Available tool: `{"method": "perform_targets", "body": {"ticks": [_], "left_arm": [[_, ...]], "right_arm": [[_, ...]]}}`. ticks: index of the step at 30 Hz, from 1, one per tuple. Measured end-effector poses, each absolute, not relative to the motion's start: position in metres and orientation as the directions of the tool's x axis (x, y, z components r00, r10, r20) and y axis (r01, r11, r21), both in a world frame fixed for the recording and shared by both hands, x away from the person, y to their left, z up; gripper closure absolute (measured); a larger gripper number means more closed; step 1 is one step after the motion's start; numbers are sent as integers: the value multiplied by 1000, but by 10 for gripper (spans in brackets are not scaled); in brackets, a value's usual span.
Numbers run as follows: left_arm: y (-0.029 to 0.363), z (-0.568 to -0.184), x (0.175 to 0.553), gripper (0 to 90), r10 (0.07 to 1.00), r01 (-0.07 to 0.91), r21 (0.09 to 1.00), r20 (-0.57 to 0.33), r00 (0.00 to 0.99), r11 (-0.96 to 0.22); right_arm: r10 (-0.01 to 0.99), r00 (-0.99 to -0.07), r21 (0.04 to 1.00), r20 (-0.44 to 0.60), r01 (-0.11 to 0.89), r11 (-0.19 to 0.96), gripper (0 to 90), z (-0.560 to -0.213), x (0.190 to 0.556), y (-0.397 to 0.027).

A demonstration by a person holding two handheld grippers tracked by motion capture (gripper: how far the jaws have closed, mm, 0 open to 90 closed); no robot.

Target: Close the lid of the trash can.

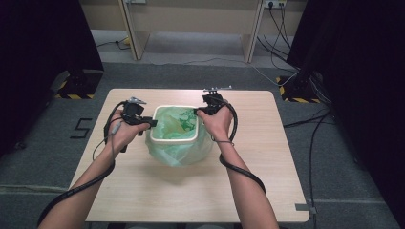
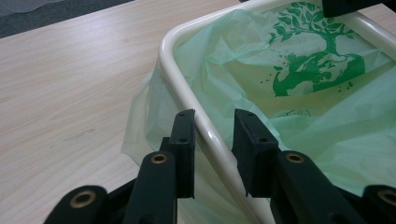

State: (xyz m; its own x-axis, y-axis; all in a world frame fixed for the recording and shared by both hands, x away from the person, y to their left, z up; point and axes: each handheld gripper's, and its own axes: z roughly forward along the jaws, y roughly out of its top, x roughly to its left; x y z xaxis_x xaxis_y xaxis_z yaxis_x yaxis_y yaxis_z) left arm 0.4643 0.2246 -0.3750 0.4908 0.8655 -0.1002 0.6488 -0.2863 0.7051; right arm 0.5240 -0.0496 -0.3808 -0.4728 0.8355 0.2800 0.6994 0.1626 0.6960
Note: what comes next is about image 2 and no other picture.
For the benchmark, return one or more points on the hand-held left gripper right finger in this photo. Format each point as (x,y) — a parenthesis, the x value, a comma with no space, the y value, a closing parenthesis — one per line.
(257,161)

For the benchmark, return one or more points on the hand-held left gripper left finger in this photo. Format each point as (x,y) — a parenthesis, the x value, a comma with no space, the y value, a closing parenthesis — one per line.
(185,155)

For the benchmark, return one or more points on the green printed plastic bag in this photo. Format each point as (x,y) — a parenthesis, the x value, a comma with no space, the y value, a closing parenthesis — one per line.
(342,130)

